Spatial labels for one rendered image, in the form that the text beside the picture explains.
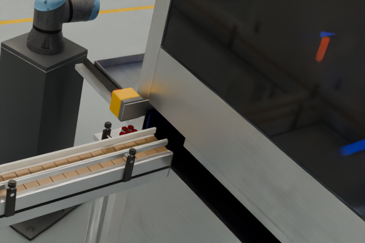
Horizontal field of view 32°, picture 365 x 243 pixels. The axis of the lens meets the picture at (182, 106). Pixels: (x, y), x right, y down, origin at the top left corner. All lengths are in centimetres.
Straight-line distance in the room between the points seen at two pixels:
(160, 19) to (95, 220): 64
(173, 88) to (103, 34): 273
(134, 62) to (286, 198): 105
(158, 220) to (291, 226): 60
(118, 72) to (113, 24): 239
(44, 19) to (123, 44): 197
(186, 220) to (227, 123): 39
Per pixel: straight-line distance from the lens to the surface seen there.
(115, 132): 202
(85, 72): 230
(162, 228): 205
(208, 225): 185
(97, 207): 192
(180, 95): 181
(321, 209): 151
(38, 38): 255
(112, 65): 237
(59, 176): 174
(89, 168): 178
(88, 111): 367
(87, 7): 257
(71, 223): 295
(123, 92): 194
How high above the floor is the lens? 205
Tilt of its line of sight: 32 degrees down
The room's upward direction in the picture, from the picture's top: 14 degrees clockwise
